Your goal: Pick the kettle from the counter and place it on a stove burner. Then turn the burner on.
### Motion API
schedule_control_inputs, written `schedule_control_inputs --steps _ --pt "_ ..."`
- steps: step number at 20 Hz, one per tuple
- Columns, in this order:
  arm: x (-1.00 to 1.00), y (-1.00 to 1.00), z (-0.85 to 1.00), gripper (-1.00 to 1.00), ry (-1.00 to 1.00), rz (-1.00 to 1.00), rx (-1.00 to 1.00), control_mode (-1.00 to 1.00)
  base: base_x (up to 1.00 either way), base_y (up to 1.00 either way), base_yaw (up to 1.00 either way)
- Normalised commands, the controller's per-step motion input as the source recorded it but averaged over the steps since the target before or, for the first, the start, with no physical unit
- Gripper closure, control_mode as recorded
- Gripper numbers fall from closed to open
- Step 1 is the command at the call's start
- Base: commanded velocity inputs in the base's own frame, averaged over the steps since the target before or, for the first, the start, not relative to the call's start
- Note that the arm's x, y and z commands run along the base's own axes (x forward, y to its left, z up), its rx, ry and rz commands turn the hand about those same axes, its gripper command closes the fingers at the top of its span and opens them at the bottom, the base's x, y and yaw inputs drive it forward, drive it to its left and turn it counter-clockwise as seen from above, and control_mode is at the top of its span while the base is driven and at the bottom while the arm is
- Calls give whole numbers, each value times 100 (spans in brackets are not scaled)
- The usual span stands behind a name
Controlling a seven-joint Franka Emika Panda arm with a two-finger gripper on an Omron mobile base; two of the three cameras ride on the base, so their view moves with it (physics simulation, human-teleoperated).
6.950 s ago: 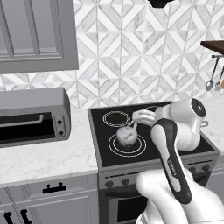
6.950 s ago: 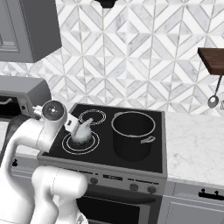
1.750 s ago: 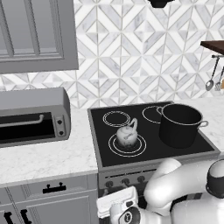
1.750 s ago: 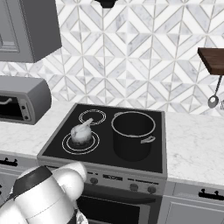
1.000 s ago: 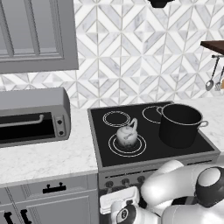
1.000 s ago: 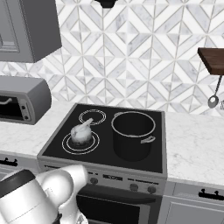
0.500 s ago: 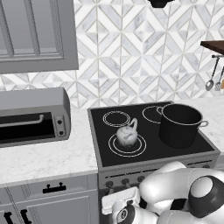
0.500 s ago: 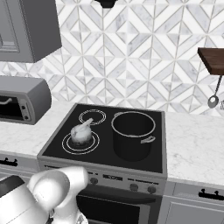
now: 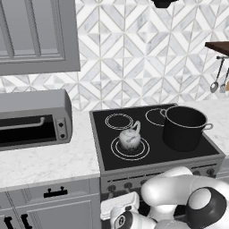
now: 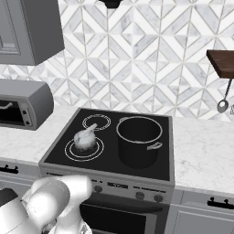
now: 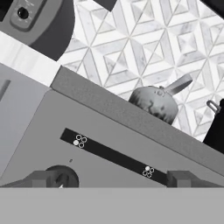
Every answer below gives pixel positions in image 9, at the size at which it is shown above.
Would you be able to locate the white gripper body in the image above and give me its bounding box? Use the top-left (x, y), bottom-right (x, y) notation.
top-left (99, 191), bottom-right (140, 221)

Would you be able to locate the black and grey stove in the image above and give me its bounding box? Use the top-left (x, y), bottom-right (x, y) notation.
top-left (89, 103), bottom-right (226, 216)

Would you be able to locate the white marbled kettle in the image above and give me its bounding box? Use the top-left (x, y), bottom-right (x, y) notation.
top-left (118, 120), bottom-right (142, 150)

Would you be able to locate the grey drawer front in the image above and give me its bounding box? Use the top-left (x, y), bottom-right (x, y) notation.
top-left (216, 157), bottom-right (229, 181)
top-left (22, 178), bottom-right (92, 204)

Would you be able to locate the grey base cupboard door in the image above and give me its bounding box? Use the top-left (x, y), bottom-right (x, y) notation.
top-left (0, 205), bottom-right (16, 229)
top-left (15, 193), bottom-right (103, 229)

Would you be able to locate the grey toaster oven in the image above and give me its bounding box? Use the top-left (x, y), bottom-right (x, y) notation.
top-left (0, 89), bottom-right (73, 152)

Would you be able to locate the hanging metal ladle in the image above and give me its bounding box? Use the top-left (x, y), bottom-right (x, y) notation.
top-left (209, 56), bottom-right (225, 94)

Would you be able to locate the hanging metal fork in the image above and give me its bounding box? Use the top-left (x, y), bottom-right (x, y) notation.
top-left (219, 67), bottom-right (229, 94)

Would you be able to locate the dark wooden shelf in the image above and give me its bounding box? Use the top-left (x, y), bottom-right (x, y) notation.
top-left (204, 41), bottom-right (229, 57)

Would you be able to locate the black range hood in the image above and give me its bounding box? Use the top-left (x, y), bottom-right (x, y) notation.
top-left (150, 0), bottom-right (180, 9)

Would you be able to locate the black drawer handle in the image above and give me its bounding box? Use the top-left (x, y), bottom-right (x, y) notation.
top-left (43, 186), bottom-right (69, 199)

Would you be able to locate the black pot with handles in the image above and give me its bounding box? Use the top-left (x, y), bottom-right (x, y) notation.
top-left (159, 105), bottom-right (215, 153)

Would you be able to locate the black cupboard door handle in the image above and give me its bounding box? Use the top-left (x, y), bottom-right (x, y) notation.
top-left (20, 213), bottom-right (33, 229)
top-left (3, 216), bottom-right (14, 229)

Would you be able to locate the grey toaster oven handle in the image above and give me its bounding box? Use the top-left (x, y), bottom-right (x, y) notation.
top-left (0, 116), bottom-right (46, 131)

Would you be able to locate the grey wall cupboard door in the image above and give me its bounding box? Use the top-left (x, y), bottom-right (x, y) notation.
top-left (0, 0), bottom-right (81, 76)

